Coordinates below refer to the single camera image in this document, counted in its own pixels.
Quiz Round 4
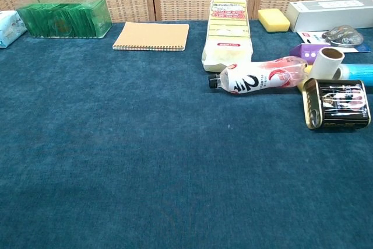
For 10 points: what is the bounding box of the dark blue table cloth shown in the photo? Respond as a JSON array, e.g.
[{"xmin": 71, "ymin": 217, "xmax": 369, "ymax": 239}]
[{"xmin": 0, "ymin": 20, "xmax": 373, "ymax": 249}]

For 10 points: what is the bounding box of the red white labelled plastic bottle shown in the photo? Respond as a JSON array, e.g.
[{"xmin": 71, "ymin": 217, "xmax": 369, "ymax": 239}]
[{"xmin": 207, "ymin": 55, "xmax": 309, "ymax": 94}]

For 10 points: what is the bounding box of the orange spiral notebook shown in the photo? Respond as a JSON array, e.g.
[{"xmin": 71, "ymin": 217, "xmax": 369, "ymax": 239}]
[{"xmin": 112, "ymin": 22, "xmax": 190, "ymax": 52}]

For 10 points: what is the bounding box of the packaged yellow sponges pack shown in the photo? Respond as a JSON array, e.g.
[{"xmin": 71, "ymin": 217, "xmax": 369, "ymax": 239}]
[{"xmin": 200, "ymin": 0, "xmax": 254, "ymax": 72}]

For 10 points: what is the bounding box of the yellow sponge block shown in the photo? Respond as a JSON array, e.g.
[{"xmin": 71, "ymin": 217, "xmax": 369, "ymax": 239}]
[{"xmin": 297, "ymin": 65, "xmax": 315, "ymax": 92}]

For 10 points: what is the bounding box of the yellow sponge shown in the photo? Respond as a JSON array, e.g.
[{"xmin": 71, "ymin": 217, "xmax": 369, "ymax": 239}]
[{"xmin": 258, "ymin": 9, "xmax": 291, "ymax": 33}]

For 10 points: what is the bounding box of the small purple box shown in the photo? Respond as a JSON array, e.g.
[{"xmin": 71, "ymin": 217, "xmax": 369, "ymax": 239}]
[{"xmin": 289, "ymin": 43, "xmax": 332, "ymax": 65}]

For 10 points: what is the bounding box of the clear box of green packets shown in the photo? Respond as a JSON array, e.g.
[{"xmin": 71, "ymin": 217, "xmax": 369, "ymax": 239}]
[{"xmin": 16, "ymin": 0, "xmax": 113, "ymax": 39}]

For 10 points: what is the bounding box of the black luncheon meat can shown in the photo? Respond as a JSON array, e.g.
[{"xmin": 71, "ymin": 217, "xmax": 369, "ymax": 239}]
[{"xmin": 302, "ymin": 78, "xmax": 371, "ymax": 131}]

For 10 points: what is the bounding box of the white power strip box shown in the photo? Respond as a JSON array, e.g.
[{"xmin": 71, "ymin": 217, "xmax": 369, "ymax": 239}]
[{"xmin": 285, "ymin": 0, "xmax": 373, "ymax": 33}]

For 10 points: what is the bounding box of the correction tape blister pack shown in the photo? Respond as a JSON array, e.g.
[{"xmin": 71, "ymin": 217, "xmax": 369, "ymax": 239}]
[{"xmin": 297, "ymin": 24, "xmax": 373, "ymax": 54}]

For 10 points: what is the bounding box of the light blue cylinder roll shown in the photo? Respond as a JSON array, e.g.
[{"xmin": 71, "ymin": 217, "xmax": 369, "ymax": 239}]
[{"xmin": 333, "ymin": 63, "xmax": 373, "ymax": 80}]

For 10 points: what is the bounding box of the light blue wet wipes pack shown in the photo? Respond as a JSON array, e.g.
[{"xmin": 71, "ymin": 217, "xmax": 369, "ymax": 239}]
[{"xmin": 0, "ymin": 10, "xmax": 27, "ymax": 49}]

